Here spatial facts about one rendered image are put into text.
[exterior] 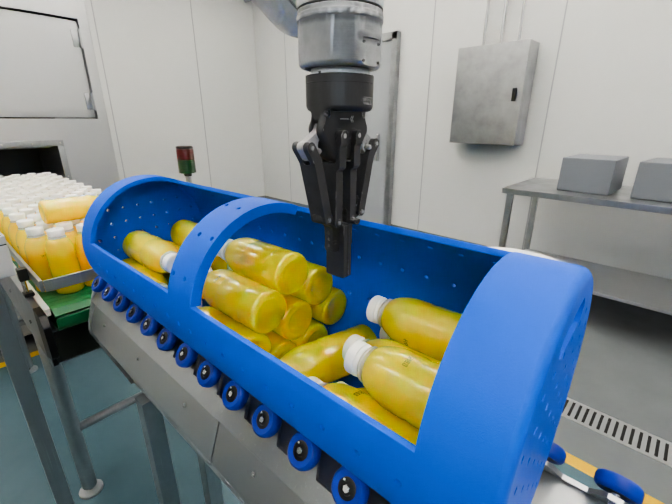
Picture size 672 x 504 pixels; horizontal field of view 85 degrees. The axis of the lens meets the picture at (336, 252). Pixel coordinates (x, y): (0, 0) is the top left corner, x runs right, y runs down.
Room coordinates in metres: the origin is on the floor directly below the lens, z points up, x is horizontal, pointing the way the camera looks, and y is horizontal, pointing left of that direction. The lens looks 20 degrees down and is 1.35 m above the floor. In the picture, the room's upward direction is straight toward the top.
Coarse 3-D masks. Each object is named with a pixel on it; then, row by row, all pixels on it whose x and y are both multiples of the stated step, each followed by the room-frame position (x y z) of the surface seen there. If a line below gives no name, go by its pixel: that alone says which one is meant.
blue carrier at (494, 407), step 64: (128, 192) 0.82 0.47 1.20; (192, 192) 0.89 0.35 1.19; (192, 256) 0.47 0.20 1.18; (320, 256) 0.65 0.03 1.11; (384, 256) 0.54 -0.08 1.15; (448, 256) 0.45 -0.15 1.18; (512, 256) 0.32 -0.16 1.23; (192, 320) 0.43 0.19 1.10; (512, 320) 0.24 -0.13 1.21; (576, 320) 0.29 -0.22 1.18; (256, 384) 0.34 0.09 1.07; (448, 384) 0.22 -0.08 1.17; (512, 384) 0.20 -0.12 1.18; (320, 448) 0.30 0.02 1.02; (384, 448) 0.22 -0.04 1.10; (448, 448) 0.20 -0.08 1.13; (512, 448) 0.18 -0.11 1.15
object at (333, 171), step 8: (344, 136) 0.42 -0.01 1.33; (336, 144) 0.42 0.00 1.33; (344, 144) 0.42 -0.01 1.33; (336, 152) 0.42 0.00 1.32; (344, 152) 0.42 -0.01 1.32; (336, 160) 0.42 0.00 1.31; (344, 160) 0.43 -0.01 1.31; (328, 168) 0.43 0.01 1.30; (336, 168) 0.42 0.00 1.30; (344, 168) 0.43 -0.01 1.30; (328, 176) 0.43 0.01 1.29; (336, 176) 0.42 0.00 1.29; (328, 184) 0.43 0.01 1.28; (336, 184) 0.42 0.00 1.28; (328, 192) 0.43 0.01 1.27; (336, 192) 0.42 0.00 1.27; (336, 200) 0.42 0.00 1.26; (336, 208) 0.42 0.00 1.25; (336, 216) 0.42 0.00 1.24; (336, 224) 0.42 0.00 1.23
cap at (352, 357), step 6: (354, 342) 0.36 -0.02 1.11; (360, 342) 0.36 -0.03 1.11; (354, 348) 0.35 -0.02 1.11; (360, 348) 0.35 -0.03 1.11; (366, 348) 0.35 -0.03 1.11; (348, 354) 0.35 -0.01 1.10; (354, 354) 0.34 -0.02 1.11; (360, 354) 0.34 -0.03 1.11; (348, 360) 0.34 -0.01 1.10; (354, 360) 0.34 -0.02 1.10; (348, 366) 0.34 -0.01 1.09; (354, 366) 0.34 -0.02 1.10; (348, 372) 0.35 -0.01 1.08; (354, 372) 0.34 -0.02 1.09
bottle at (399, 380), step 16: (368, 352) 0.34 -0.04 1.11; (384, 352) 0.33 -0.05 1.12; (400, 352) 0.32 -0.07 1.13; (368, 368) 0.32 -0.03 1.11; (384, 368) 0.31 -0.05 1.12; (400, 368) 0.30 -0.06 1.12; (416, 368) 0.30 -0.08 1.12; (432, 368) 0.30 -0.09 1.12; (368, 384) 0.31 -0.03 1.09; (384, 384) 0.30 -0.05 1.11; (400, 384) 0.29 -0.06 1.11; (416, 384) 0.28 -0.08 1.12; (432, 384) 0.28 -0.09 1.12; (384, 400) 0.29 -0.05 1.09; (400, 400) 0.28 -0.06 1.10; (416, 400) 0.27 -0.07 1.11; (400, 416) 0.28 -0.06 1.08; (416, 416) 0.27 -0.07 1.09
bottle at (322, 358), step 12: (360, 324) 0.52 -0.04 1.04; (336, 336) 0.48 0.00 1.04; (348, 336) 0.48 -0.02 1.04; (372, 336) 0.49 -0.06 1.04; (300, 348) 0.45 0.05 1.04; (312, 348) 0.45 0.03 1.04; (324, 348) 0.45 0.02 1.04; (336, 348) 0.46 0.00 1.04; (288, 360) 0.43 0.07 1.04; (300, 360) 0.43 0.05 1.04; (312, 360) 0.43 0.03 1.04; (324, 360) 0.44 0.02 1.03; (336, 360) 0.44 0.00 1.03; (300, 372) 0.42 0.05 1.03; (312, 372) 0.42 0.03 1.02; (324, 372) 0.43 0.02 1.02; (336, 372) 0.44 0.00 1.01
